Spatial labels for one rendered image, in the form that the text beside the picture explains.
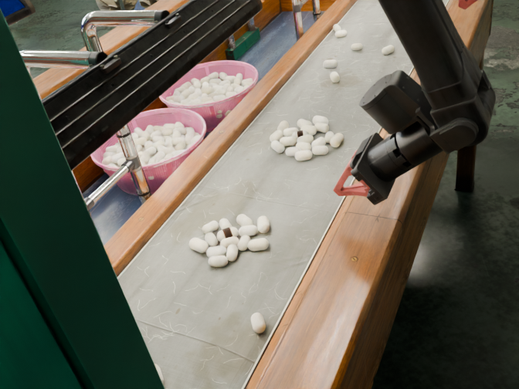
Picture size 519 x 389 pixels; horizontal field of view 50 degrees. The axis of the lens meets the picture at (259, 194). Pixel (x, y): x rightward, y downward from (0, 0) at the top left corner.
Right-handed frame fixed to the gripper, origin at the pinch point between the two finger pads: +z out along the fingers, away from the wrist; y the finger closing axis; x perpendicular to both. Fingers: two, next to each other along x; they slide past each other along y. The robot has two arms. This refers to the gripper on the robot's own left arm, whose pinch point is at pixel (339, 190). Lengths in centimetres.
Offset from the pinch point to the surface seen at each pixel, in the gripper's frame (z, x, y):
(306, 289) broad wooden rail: 3.7, 4.4, 16.6
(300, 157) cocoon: 16.0, -4.2, -17.6
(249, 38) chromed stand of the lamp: 57, -31, -90
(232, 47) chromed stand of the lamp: 56, -32, -79
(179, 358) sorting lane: 15.0, -2.6, 32.1
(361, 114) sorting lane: 12.4, 1.2, -38.7
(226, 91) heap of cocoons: 42, -24, -45
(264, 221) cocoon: 13.8, -3.7, 3.6
